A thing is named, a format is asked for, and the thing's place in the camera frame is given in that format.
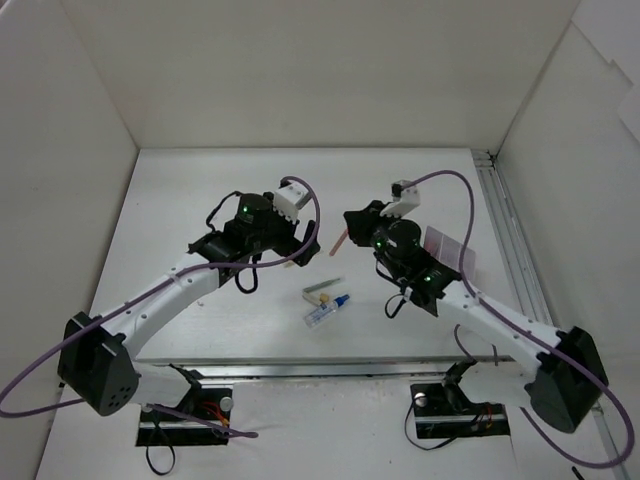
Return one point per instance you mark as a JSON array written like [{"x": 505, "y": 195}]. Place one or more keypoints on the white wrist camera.
[
  {"x": 405, "y": 199},
  {"x": 290, "y": 199}
]

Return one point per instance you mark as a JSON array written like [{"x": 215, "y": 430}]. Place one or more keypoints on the green highlighter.
[{"x": 323, "y": 284}]

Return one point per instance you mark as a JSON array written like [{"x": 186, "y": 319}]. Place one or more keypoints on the white container box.
[{"x": 447, "y": 251}]

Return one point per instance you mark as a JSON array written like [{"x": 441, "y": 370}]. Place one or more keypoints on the brown orange highlighter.
[{"x": 339, "y": 242}]

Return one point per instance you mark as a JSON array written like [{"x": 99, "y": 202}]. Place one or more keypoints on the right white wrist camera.
[{"x": 405, "y": 199}]

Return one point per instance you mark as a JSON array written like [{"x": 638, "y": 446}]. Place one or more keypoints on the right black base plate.
[{"x": 442, "y": 412}]

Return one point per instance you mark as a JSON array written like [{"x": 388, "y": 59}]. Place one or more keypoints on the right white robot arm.
[{"x": 560, "y": 394}]

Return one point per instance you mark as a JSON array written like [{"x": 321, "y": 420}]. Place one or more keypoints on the clear blue spray bottle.
[{"x": 325, "y": 310}]

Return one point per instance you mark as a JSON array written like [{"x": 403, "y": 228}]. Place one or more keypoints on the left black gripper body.
[{"x": 298, "y": 240}]

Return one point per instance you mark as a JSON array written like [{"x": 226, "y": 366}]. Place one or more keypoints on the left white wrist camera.
[{"x": 290, "y": 199}]

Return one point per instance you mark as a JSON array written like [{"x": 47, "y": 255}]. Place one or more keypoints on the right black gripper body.
[{"x": 369, "y": 223}]

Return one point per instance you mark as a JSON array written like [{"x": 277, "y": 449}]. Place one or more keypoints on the front aluminium rail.
[{"x": 234, "y": 372}]

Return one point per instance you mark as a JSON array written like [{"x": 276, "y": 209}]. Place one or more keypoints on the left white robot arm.
[{"x": 99, "y": 358}]

